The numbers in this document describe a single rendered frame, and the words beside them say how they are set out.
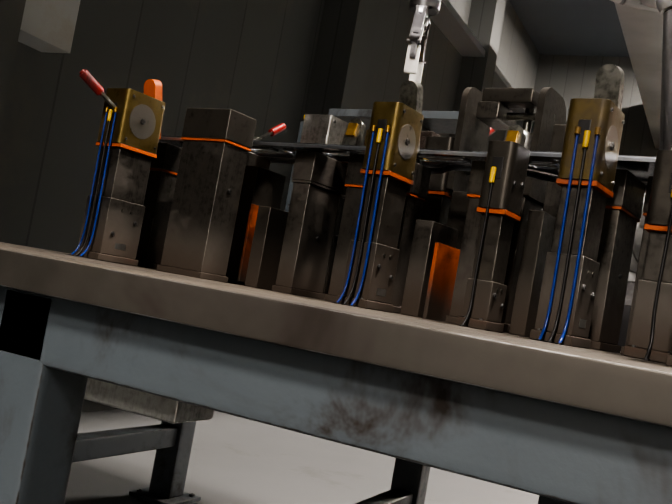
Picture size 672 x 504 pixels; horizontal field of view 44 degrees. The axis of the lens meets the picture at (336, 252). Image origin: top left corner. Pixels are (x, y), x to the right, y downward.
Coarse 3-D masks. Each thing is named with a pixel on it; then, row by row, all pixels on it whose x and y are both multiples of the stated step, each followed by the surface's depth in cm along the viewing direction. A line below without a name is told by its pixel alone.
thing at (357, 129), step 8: (352, 120) 185; (360, 120) 183; (352, 128) 183; (360, 128) 183; (344, 136) 184; (352, 136) 183; (360, 136) 183; (344, 144) 183; (352, 144) 182; (360, 144) 184
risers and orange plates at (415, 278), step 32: (256, 192) 174; (256, 224) 170; (416, 224) 149; (544, 224) 142; (256, 256) 169; (416, 256) 148; (448, 256) 150; (544, 256) 143; (416, 288) 147; (448, 288) 151; (512, 320) 141
